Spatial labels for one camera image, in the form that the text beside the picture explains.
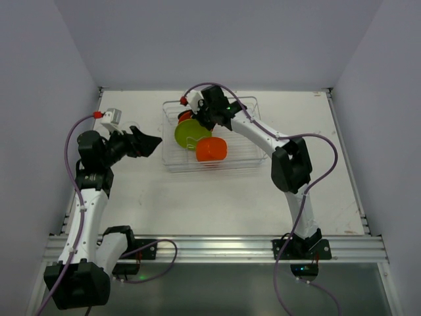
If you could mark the green plate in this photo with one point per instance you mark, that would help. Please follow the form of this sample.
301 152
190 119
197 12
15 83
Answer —
189 141

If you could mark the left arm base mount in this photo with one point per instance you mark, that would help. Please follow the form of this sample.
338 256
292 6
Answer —
138 250

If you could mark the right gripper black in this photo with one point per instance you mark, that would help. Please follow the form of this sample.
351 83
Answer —
204 116

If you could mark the aluminium frame rail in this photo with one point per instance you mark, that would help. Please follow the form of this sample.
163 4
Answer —
258 249

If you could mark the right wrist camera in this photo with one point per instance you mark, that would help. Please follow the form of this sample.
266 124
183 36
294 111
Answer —
193 99

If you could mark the orange plate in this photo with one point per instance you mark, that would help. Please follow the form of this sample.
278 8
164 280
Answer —
184 116

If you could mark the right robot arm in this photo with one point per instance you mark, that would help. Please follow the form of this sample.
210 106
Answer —
290 162

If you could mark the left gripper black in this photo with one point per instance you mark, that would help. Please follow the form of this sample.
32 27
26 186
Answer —
132 145

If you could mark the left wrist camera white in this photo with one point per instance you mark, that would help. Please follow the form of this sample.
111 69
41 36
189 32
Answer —
111 119

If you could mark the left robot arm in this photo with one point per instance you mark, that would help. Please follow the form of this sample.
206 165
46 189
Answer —
82 275

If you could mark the clear plastic rack tray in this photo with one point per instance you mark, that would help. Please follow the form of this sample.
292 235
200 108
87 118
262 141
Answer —
215 166

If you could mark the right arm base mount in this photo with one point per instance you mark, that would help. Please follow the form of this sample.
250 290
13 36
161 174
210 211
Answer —
312 249

